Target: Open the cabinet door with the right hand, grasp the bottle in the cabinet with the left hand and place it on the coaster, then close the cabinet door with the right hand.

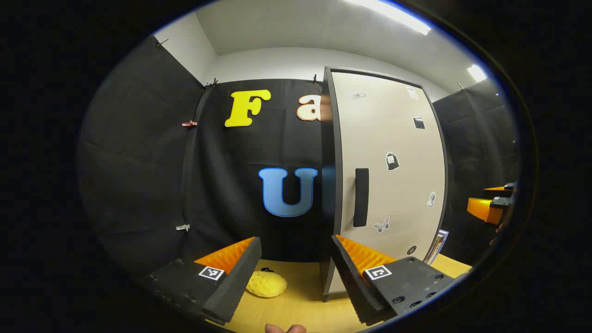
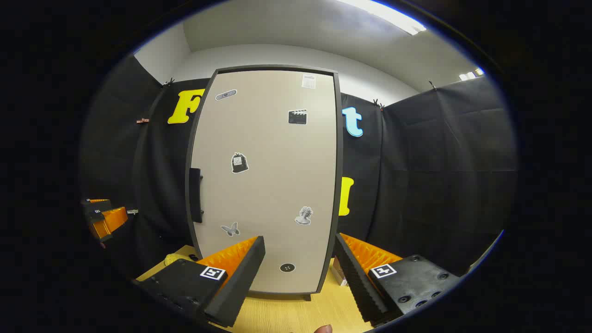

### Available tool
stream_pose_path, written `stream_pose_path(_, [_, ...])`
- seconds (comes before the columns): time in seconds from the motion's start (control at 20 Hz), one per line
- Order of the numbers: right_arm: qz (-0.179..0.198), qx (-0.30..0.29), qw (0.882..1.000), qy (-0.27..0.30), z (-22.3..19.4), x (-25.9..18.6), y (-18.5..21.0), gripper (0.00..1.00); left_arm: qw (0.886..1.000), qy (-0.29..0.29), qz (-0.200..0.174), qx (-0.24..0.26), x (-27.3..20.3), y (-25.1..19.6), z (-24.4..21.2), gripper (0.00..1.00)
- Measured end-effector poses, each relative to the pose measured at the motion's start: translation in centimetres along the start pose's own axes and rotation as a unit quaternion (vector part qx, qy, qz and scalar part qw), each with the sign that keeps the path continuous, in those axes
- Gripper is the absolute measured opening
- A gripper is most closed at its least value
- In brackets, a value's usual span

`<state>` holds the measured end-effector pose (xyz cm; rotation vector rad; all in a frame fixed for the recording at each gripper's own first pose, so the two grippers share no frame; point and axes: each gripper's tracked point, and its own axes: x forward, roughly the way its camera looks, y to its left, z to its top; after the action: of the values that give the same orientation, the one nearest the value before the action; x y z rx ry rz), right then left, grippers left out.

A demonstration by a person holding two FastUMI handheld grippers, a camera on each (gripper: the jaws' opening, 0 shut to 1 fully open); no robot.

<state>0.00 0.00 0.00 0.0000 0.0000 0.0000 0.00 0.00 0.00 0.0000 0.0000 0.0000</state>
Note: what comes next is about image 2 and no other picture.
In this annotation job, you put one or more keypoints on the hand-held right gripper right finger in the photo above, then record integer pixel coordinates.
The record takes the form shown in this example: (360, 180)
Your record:
(354, 282)

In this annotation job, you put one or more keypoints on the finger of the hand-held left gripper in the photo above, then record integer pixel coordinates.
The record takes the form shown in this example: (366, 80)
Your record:
(95, 203)
(111, 222)

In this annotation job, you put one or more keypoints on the small ceiling light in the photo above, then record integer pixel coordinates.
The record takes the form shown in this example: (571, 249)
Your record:
(471, 74)

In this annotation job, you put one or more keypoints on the yellow bumpy toy fruit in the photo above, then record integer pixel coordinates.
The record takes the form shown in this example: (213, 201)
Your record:
(175, 257)

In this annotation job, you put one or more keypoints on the black backdrop cloth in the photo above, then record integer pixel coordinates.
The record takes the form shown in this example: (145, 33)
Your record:
(439, 185)

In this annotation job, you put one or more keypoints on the beige cabinet door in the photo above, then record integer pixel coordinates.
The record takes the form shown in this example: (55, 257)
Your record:
(268, 185)

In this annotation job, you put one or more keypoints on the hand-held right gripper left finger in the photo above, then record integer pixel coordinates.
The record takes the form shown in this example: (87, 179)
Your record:
(240, 282)

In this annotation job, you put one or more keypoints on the dark grey cabinet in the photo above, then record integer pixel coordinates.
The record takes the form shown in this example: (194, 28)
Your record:
(339, 185)

